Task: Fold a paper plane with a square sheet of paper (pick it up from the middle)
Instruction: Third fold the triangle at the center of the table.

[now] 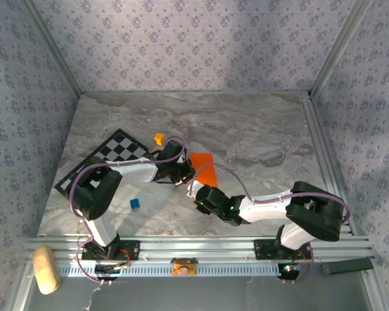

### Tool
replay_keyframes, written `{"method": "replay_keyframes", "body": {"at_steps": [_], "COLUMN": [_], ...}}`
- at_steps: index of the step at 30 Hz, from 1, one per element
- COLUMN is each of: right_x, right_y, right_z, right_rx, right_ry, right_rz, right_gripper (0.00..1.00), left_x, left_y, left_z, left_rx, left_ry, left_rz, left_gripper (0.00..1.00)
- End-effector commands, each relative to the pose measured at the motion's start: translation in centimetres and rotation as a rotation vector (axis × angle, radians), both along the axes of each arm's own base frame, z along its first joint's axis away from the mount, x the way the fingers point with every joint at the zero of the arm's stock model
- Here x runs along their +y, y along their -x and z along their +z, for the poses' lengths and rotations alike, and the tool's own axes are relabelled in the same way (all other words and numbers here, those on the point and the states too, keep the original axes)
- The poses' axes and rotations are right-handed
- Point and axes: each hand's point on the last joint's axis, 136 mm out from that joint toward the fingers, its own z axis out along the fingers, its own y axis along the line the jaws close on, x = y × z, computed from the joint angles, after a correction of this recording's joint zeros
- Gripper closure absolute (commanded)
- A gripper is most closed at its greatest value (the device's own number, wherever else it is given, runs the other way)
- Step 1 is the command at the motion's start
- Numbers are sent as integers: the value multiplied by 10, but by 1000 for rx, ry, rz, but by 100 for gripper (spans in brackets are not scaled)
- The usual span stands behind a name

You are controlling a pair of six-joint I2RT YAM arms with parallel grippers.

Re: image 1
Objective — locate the long aluminium mounting rail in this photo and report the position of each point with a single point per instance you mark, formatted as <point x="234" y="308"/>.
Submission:
<point x="197" y="247"/>

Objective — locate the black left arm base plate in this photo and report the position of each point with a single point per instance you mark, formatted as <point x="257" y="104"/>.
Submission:
<point x="129" y="249"/>

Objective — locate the aluminium side rail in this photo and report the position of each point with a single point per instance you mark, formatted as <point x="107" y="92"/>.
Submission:
<point x="317" y="139"/>

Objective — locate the small orange cube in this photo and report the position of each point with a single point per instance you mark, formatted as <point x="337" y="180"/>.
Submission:
<point x="159" y="138"/>

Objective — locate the aluminium corner post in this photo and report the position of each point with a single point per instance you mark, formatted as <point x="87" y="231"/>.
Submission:
<point x="338" y="48"/>
<point x="53" y="52"/>

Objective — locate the cartoon face figure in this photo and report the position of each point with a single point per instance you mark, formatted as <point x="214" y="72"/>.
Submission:
<point x="183" y="267"/>

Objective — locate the orange paper sheet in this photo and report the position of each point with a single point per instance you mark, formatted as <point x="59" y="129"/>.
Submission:
<point x="205" y="171"/>

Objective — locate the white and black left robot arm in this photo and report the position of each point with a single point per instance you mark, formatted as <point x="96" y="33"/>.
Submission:
<point x="133" y="168"/>

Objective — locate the black and white checkerboard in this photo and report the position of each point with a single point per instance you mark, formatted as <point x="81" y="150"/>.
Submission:
<point x="123" y="149"/>

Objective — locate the small blue cube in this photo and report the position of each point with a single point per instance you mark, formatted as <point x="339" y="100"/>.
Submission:
<point x="135" y="204"/>

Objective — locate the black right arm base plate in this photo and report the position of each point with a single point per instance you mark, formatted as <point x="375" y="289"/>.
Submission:
<point x="264" y="249"/>

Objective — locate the dark flat metal bar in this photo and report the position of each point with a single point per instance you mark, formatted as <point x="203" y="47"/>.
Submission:
<point x="348" y="266"/>

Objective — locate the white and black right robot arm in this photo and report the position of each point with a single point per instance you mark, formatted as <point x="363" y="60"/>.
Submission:
<point x="266" y="210"/>

